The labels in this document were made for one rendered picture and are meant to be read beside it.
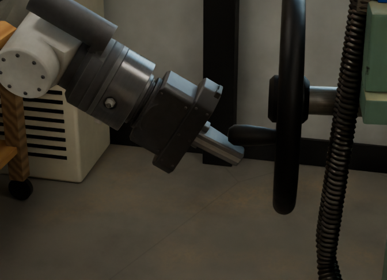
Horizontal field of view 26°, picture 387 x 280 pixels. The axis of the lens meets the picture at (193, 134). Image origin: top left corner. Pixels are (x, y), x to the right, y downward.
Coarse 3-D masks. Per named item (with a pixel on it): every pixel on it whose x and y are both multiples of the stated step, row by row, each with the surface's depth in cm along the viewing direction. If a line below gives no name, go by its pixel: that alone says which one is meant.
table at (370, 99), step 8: (360, 88) 96; (360, 96) 96; (368, 96) 91; (376, 96) 91; (384, 96) 91; (360, 104) 96; (368, 104) 90; (376, 104) 90; (384, 104) 90; (368, 112) 91; (376, 112) 91; (384, 112) 91; (368, 120) 91; (376, 120) 91; (384, 120) 91
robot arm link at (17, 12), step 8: (8, 0) 95; (16, 0) 95; (24, 0) 95; (0, 8) 95; (8, 8) 96; (16, 8) 96; (24, 8) 96; (0, 16) 97; (8, 16) 97; (16, 16) 97; (24, 16) 97; (16, 24) 98
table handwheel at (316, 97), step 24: (288, 0) 97; (288, 24) 94; (288, 48) 92; (288, 72) 92; (288, 96) 91; (312, 96) 104; (288, 120) 92; (288, 144) 92; (288, 168) 94; (288, 192) 97
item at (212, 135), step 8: (208, 128) 95; (200, 136) 95; (208, 136) 95; (216, 136) 96; (224, 136) 97; (208, 144) 96; (216, 144) 96; (224, 144) 96; (232, 144) 97; (224, 152) 96; (232, 152) 96; (240, 152) 96; (240, 160) 97
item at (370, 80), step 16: (368, 16) 91; (384, 16) 88; (368, 32) 90; (384, 32) 89; (368, 48) 90; (384, 48) 90; (368, 64) 91; (384, 64) 90; (368, 80) 91; (384, 80) 91
